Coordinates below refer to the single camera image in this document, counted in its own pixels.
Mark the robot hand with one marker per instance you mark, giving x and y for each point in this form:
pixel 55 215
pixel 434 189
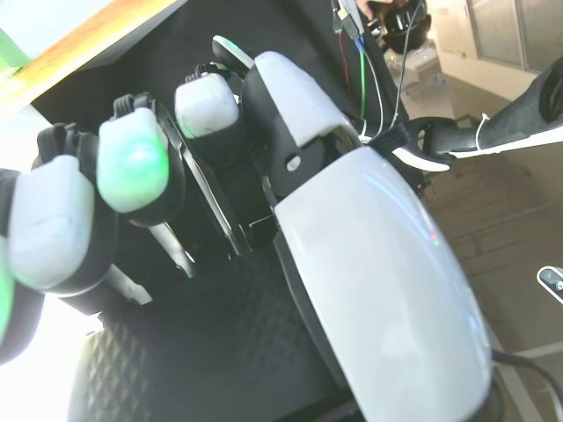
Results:
pixel 378 264

